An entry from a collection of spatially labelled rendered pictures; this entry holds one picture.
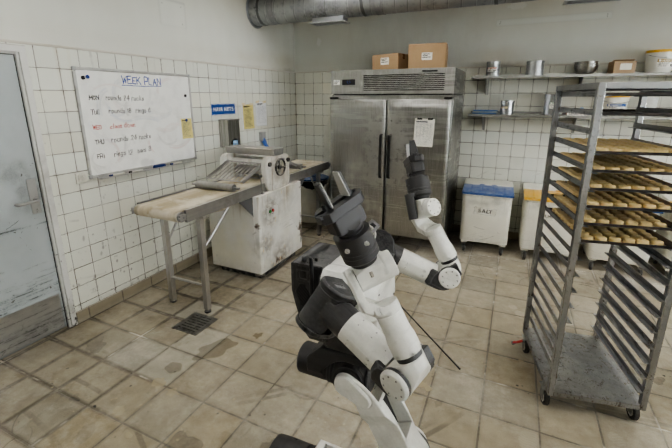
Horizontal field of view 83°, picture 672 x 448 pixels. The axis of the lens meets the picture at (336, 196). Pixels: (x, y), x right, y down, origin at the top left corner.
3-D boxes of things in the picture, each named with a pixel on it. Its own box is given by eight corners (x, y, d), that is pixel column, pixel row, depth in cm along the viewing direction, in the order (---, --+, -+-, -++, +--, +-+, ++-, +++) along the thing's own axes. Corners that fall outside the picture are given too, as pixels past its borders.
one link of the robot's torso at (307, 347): (295, 379, 140) (293, 337, 136) (311, 358, 152) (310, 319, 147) (366, 404, 129) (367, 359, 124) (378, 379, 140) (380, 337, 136)
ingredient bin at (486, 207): (456, 251, 448) (462, 187, 429) (461, 233, 505) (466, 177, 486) (506, 258, 428) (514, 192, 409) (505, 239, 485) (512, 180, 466)
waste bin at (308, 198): (335, 216, 581) (335, 173, 564) (319, 226, 534) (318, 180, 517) (304, 211, 603) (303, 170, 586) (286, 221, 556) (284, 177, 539)
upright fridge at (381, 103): (452, 232, 511) (465, 71, 459) (440, 257, 431) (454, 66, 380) (355, 218, 567) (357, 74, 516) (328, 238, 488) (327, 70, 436)
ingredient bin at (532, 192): (516, 260, 423) (525, 193, 403) (515, 241, 479) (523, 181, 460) (573, 269, 402) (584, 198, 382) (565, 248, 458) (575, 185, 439)
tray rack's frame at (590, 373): (646, 424, 207) (731, 81, 162) (542, 406, 218) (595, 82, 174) (597, 350, 267) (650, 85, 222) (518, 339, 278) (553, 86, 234)
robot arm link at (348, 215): (305, 214, 85) (326, 257, 89) (328, 220, 77) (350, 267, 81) (346, 186, 90) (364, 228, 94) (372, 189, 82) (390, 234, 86)
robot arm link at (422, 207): (439, 183, 140) (445, 214, 138) (420, 189, 149) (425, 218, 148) (414, 186, 134) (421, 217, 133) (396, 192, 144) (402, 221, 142)
